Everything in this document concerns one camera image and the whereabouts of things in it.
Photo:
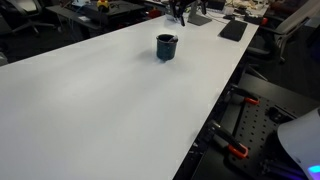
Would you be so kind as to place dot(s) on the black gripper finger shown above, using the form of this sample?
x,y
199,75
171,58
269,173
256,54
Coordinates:
x,y
180,15
173,9

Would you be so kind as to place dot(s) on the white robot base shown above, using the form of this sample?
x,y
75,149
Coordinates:
x,y
300,138

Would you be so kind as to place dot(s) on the dark blue mug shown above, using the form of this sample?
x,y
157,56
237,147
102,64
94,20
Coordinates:
x,y
166,46

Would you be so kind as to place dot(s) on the black flat pad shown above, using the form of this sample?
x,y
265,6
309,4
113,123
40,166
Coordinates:
x,y
233,30

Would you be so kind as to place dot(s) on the black desk with clutter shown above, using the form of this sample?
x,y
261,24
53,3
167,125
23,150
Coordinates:
x,y
90,16

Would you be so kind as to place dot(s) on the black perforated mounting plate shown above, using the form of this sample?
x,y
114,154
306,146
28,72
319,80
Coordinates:
x,y
256,129

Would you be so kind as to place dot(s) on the grey office chair left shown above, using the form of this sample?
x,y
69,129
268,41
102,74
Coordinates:
x,y
25,10

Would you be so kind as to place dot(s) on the orange handled clamp far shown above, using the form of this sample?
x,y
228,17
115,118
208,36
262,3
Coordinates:
x,y
248,96

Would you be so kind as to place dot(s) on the orange handled clamp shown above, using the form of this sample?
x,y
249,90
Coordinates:
x,y
234,146
248,96

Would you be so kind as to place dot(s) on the orange handled clamp near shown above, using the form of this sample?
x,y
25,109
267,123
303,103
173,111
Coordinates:
x,y
234,146

